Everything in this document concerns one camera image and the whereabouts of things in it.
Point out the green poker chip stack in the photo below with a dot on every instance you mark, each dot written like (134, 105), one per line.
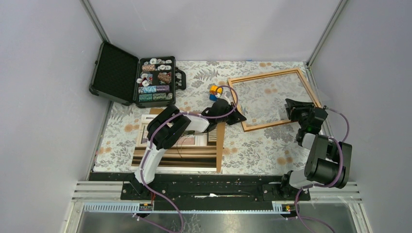
(145, 98)

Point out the yellow and blue toy block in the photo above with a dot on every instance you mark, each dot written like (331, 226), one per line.
(212, 91)

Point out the wooden picture frame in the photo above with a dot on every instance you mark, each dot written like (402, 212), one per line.
(261, 97)

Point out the black poker chip case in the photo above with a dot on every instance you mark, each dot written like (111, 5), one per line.
(118, 75)

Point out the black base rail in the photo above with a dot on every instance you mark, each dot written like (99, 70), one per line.
(207, 193)

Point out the photo print of window plant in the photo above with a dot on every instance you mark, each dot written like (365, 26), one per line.
(193, 152)

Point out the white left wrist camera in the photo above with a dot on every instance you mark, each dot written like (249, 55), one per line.
(219, 93)

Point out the orange poker chip roll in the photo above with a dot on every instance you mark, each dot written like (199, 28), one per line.
(165, 78)

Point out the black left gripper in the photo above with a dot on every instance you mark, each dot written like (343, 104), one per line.
(236, 117)

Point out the purple poker chip stack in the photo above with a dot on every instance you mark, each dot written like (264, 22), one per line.
(162, 88)

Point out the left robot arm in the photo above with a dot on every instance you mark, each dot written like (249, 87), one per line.
(168, 127)

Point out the brown cardboard backing board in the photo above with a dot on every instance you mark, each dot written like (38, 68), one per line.
(220, 135)

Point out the floral patterned table mat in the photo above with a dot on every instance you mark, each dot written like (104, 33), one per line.
(271, 151)

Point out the cyan poker chip stack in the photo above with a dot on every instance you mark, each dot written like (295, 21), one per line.
(147, 89)

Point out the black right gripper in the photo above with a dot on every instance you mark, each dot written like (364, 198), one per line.
(299, 107)

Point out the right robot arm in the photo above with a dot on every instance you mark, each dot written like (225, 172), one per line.
(328, 162)

